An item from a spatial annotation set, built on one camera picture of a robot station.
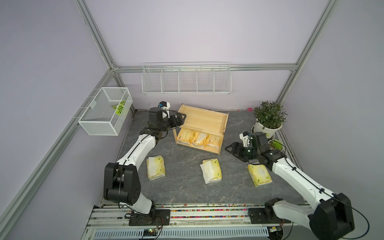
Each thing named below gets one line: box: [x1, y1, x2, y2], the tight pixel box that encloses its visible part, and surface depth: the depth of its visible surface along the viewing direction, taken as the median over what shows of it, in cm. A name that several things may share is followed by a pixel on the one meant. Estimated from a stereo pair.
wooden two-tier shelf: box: [173, 103, 229, 155], surface depth 91 cm
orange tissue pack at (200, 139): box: [191, 131, 210, 148], surface depth 98 cm
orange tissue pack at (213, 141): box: [205, 134, 222, 150], surface depth 97 cm
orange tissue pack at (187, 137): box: [176, 128, 200, 146], surface depth 100 cm
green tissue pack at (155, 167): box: [146, 155, 166, 181], surface depth 89 cm
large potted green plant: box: [253, 101, 289, 138], surface depth 94 cm
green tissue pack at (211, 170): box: [199, 158, 222, 184], surface depth 87 cm
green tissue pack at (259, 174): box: [247, 164, 273, 187], surface depth 84 cm
